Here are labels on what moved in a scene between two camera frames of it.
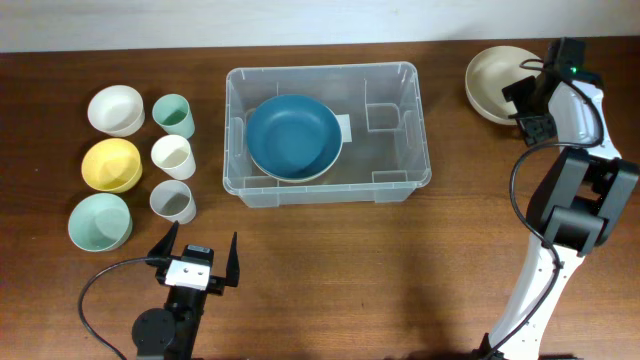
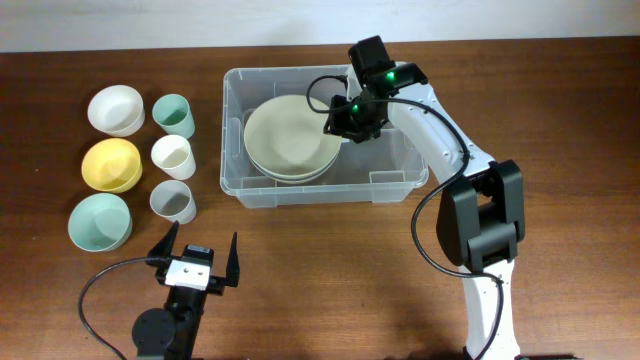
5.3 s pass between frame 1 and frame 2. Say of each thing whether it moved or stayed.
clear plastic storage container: stayed
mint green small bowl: stayed
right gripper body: moved
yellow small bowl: stayed
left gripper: stayed
